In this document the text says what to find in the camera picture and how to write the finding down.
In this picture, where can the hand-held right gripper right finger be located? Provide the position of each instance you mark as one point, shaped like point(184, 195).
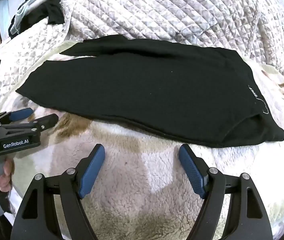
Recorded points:
point(191, 172)

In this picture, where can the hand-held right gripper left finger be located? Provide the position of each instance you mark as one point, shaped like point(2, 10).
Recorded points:
point(92, 172)

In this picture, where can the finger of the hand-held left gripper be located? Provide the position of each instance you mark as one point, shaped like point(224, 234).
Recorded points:
point(20, 113)
point(47, 120)

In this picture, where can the black pants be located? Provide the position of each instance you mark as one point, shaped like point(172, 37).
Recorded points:
point(132, 87)

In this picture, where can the floral fleece blanket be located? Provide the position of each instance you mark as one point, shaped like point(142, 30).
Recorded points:
point(144, 180)

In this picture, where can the light blue cloth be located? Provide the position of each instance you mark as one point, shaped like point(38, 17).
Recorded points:
point(27, 8)

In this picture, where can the pile of dark clothes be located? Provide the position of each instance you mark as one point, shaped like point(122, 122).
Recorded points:
point(54, 12)

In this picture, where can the quilted patterned blanket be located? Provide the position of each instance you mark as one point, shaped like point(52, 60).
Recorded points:
point(157, 10)

